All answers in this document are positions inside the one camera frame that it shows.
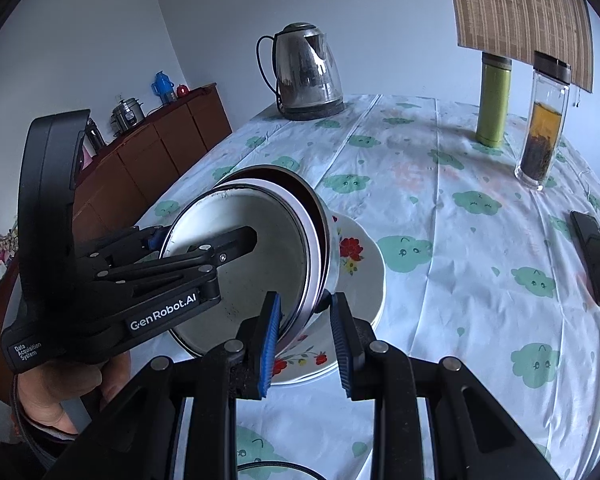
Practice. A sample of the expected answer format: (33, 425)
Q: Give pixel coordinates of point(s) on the brown wooden sideboard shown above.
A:
(150, 160)

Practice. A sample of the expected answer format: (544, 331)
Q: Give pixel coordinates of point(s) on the person's left forearm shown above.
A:
(45, 447)

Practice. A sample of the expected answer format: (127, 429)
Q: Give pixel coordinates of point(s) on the black smartphone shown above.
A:
(597, 260)

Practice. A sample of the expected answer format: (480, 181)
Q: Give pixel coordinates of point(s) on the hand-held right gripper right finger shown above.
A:
(341, 345)

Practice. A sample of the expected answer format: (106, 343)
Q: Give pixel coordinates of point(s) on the cloud print tablecloth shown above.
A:
(455, 270)

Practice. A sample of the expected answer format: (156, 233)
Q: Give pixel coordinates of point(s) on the bamboo window blind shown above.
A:
(520, 10)

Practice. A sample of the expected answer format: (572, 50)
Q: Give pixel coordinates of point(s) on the green thermos bottle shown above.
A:
(492, 105)

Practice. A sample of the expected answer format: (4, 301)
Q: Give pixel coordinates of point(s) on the steel rice cooker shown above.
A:
(127, 116)

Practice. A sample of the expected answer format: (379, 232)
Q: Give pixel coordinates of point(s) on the black kettle base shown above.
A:
(312, 113)

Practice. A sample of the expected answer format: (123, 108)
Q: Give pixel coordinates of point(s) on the person's left hand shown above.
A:
(60, 395)

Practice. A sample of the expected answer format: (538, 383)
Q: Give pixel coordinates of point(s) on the stainless steel electric kettle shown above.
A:
(307, 70)

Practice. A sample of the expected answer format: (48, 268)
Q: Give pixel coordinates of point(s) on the black thermos flask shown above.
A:
(94, 137)

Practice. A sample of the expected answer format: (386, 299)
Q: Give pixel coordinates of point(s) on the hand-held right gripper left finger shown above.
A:
(271, 350)

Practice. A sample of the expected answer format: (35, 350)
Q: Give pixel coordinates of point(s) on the glass tea bottle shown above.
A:
(540, 130)

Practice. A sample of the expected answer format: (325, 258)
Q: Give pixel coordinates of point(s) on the small red pot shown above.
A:
(182, 90)

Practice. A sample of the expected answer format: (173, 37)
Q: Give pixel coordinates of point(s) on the red flower white plate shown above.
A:
(360, 280)

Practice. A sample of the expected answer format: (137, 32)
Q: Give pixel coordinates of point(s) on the small colourful trinkets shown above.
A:
(0, 260)

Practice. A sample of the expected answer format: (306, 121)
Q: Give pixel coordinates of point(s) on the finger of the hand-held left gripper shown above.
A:
(230, 242)
(152, 239)

